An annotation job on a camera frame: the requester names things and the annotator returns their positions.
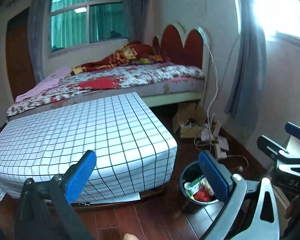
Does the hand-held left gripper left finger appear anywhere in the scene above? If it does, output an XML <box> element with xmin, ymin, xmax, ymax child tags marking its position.
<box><xmin>15</xmin><ymin>150</ymin><xmax>97</xmax><ymax>240</ymax></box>

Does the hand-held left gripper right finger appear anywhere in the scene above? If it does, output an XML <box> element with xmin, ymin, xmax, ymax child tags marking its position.
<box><xmin>199</xmin><ymin>150</ymin><xmax>282</xmax><ymax>240</ymax></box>

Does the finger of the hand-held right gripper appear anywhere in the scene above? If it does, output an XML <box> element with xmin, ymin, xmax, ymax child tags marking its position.
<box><xmin>285</xmin><ymin>122</ymin><xmax>300</xmax><ymax>146</ymax></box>
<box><xmin>256</xmin><ymin>135</ymin><xmax>288</xmax><ymax>159</ymax></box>

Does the beige plastic bag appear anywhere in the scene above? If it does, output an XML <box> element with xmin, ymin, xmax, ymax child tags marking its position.
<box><xmin>201</xmin><ymin>177</ymin><xmax>215</xmax><ymax>195</ymax></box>

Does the red plastic bag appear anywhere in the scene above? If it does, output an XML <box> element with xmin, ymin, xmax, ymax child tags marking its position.
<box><xmin>194</xmin><ymin>189</ymin><xmax>212</xmax><ymax>202</ymax></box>

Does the green milk carton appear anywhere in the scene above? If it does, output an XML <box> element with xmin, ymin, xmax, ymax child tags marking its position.
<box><xmin>184</xmin><ymin>175</ymin><xmax>207</xmax><ymax>196</ymax></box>

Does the black trash bin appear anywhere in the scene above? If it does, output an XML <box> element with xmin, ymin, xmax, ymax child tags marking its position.
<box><xmin>179</xmin><ymin>161</ymin><xmax>224</xmax><ymax>214</ymax></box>

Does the person's right hand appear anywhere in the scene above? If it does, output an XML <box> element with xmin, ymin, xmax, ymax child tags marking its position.
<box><xmin>284</xmin><ymin>196</ymin><xmax>300</xmax><ymax>219</ymax></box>

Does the white power strip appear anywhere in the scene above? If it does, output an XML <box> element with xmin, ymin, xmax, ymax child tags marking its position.
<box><xmin>201</xmin><ymin>120</ymin><xmax>230</xmax><ymax>159</ymax></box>

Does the cardboard box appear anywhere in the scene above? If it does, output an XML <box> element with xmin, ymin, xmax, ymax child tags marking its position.
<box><xmin>172</xmin><ymin>102</ymin><xmax>208</xmax><ymax>139</ymax></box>

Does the grey curtain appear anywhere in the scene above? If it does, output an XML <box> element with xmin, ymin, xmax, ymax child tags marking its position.
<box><xmin>122</xmin><ymin>0</ymin><xmax>147</xmax><ymax>45</ymax></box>
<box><xmin>27</xmin><ymin>0</ymin><xmax>53</xmax><ymax>83</ymax></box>
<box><xmin>224</xmin><ymin>0</ymin><xmax>268</xmax><ymax>135</ymax></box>

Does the pink cloth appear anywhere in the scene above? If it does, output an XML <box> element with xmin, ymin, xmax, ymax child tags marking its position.
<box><xmin>15</xmin><ymin>66</ymin><xmax>73</xmax><ymax>103</ymax></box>

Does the floral bedspread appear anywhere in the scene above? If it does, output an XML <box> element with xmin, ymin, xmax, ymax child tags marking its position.
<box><xmin>6</xmin><ymin>64</ymin><xmax>206</xmax><ymax>117</ymax></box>

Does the bright window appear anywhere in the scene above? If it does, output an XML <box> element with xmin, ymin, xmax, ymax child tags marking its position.
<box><xmin>255</xmin><ymin>0</ymin><xmax>300</xmax><ymax>40</ymax></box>

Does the red patterned blanket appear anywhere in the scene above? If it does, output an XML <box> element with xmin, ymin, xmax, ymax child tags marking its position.
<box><xmin>65</xmin><ymin>41</ymin><xmax>170</xmax><ymax>78</ymax></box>

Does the brown wooden door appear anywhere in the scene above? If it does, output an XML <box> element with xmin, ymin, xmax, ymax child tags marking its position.
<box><xmin>5</xmin><ymin>7</ymin><xmax>38</xmax><ymax>103</ymax></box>

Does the red heart-shaped headboard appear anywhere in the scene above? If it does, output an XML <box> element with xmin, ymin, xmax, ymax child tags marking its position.
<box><xmin>152</xmin><ymin>24</ymin><xmax>212</xmax><ymax>71</ymax></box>

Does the window with green curtain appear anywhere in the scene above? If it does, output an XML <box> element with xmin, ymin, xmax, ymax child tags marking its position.
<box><xmin>49</xmin><ymin>0</ymin><xmax>129</xmax><ymax>53</ymax></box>

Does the thin floor cable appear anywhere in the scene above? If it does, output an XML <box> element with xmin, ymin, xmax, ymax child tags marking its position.
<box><xmin>227</xmin><ymin>154</ymin><xmax>249</xmax><ymax>171</ymax></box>

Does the white cable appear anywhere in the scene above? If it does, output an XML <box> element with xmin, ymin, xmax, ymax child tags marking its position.
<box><xmin>199</xmin><ymin>27</ymin><xmax>218</xmax><ymax>130</ymax></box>

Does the black cable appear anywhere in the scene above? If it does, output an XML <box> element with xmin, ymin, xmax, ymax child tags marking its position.
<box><xmin>219</xmin><ymin>37</ymin><xmax>240</xmax><ymax>90</ymax></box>

